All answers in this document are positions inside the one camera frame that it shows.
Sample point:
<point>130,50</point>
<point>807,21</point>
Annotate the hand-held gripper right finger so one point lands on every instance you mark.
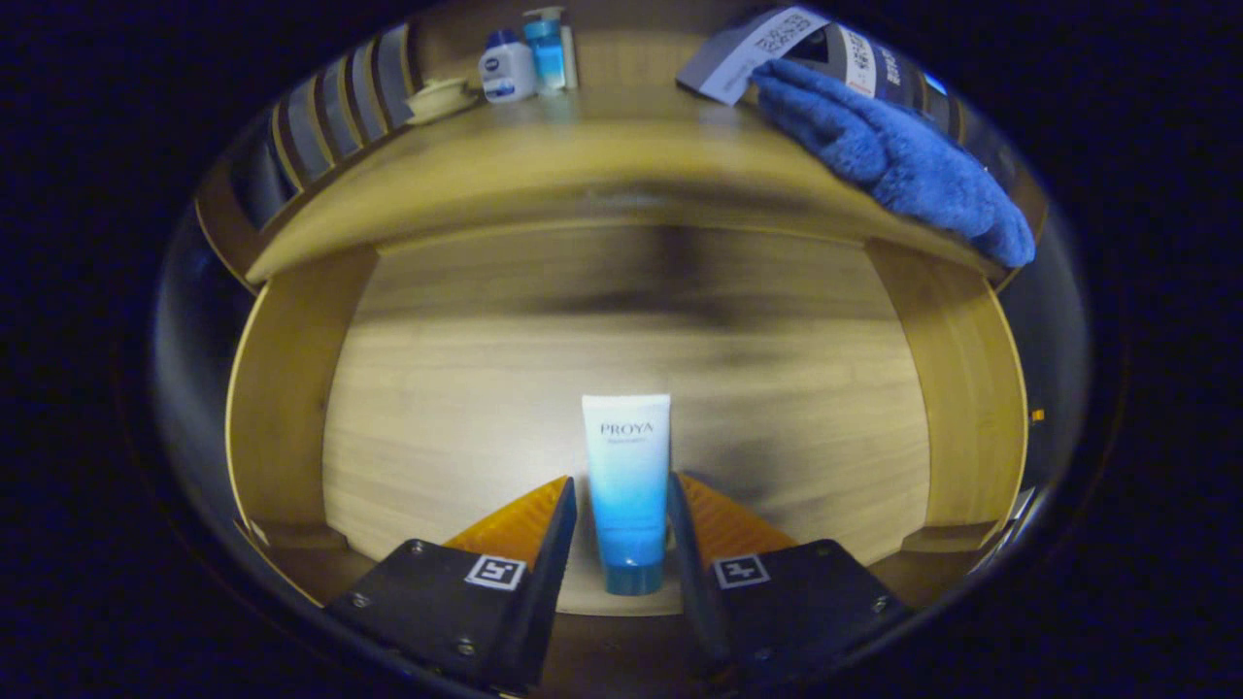
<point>694,592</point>

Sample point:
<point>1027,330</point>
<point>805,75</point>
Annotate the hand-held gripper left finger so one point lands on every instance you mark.
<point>544,602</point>

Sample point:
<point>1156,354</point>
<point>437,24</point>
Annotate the white and blue cosmetic tube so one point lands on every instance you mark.
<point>626,466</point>

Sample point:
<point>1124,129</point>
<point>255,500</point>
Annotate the blue folded towel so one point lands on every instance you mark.
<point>903,165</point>

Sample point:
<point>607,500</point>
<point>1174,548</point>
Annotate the small beige lidded teacup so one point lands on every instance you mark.
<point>442,99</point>

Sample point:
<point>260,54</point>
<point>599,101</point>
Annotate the white bottle with blue cap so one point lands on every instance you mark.
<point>507,70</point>

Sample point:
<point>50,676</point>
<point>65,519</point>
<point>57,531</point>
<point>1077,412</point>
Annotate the grey leaning book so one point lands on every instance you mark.
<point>743,58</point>

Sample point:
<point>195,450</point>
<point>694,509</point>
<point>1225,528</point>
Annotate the blue pump bottle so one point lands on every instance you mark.
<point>547,53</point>

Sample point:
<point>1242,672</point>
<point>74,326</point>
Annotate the dark blue book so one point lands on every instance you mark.
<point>903,78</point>

